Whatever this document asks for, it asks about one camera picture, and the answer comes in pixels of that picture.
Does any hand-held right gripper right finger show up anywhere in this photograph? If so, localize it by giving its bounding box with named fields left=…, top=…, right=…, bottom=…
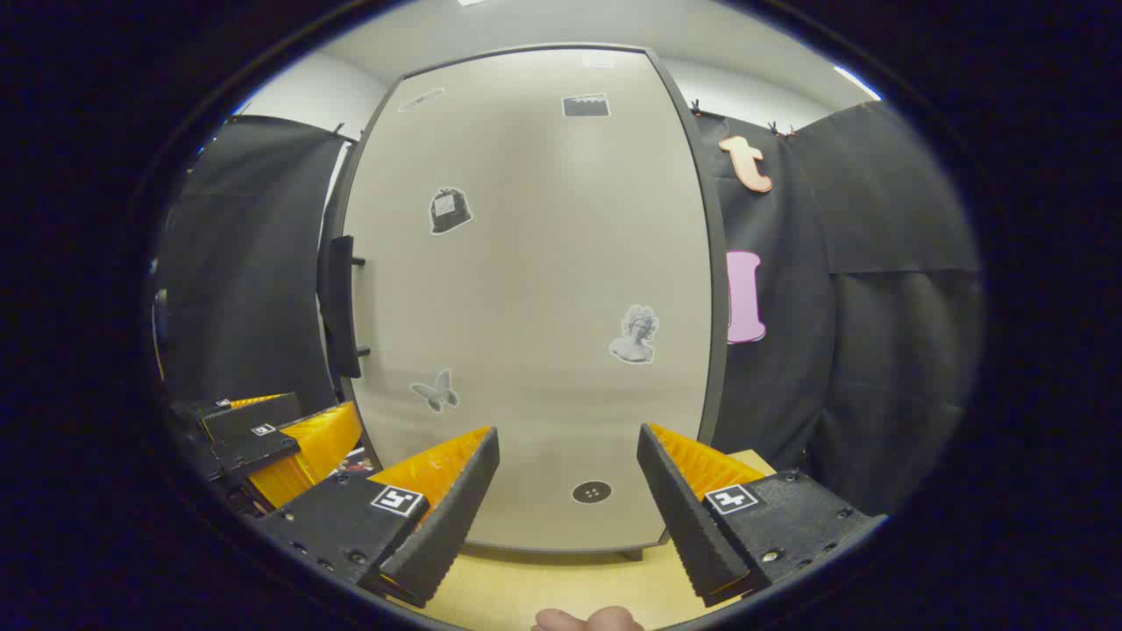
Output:
left=636, top=422, right=877, bottom=607

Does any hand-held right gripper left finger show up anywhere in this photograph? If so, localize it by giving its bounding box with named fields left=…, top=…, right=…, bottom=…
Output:
left=254, top=426, right=501, bottom=610

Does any black cabinet door handle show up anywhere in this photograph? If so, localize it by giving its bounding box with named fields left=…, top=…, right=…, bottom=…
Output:
left=317, top=235, right=371, bottom=379

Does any white cover book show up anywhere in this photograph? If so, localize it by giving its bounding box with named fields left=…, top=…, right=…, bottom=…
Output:
left=333, top=447, right=380, bottom=479

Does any black backdrop cloth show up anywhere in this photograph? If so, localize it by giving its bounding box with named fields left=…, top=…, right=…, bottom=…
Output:
left=153, top=101, right=983, bottom=518

